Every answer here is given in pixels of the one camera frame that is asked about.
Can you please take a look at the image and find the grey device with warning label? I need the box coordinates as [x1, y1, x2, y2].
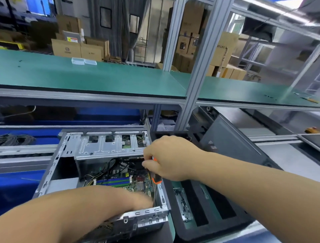
[62, 31, 82, 43]

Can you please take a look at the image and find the long green shelf mat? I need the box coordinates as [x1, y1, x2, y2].
[0, 49, 188, 99]

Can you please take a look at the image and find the tall brown cardboard box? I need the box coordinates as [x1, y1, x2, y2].
[56, 14, 82, 40]

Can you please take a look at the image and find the person's right forearm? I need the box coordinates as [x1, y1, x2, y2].
[204, 150, 320, 243]

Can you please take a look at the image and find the stack of printed cardboard boxes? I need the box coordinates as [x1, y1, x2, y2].
[172, 2, 208, 73]

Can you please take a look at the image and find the wide brown cardboard box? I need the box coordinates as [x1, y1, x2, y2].
[51, 39, 82, 58]

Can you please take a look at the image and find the grey curtain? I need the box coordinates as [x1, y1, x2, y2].
[87, 0, 151, 61]

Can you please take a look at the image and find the silver metal computer case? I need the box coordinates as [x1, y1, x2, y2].
[32, 129, 173, 243]

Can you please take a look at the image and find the person's right hand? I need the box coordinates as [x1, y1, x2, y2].
[142, 135, 209, 182]

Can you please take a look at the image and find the person's left hand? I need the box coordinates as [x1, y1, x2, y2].
[112, 187, 154, 216]

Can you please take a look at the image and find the small brown cardboard box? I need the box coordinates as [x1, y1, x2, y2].
[80, 44, 104, 62]

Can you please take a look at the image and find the green computer motherboard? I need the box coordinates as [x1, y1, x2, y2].
[85, 160, 154, 199]

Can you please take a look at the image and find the thin aluminium frame post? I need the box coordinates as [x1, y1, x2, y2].
[162, 0, 187, 72]

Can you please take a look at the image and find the black computer side panel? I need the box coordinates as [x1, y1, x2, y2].
[189, 107, 284, 171]

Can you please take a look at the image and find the grey metal storage rack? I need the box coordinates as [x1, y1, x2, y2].
[236, 35, 320, 97]

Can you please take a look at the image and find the person's left forearm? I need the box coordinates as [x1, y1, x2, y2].
[0, 185, 120, 243]

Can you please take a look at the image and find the bundle of grey cables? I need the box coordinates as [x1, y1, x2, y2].
[0, 133, 36, 147]

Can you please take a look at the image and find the short green shelf mat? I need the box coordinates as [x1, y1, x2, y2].
[170, 71, 320, 108]

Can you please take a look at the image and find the orange and black screwdriver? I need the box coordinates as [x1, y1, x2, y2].
[151, 156, 163, 201]

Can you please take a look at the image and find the silver metal bracket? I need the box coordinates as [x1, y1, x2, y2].
[173, 188, 193, 222]

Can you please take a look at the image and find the large plain cardboard box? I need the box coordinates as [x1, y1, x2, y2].
[211, 31, 240, 67]

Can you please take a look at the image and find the thick aluminium frame post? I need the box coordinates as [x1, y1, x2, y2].
[175, 0, 234, 131]

